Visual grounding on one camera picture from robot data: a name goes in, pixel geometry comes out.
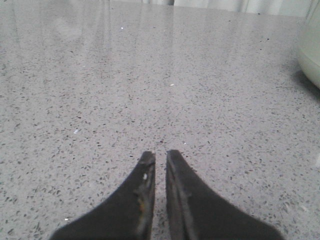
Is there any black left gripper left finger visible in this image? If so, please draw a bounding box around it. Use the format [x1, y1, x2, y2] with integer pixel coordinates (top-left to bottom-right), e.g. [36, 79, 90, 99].
[51, 151, 156, 240]

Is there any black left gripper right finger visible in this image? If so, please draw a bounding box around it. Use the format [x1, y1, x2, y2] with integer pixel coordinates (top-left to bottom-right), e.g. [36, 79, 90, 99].
[166, 150, 283, 240]

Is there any pale green electric pot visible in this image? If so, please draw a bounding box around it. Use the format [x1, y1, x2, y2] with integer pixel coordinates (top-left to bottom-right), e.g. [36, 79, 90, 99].
[297, 0, 320, 89]

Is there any white curtain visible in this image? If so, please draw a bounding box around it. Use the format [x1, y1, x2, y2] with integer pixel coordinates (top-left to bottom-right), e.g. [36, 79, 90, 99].
[109, 0, 313, 17]

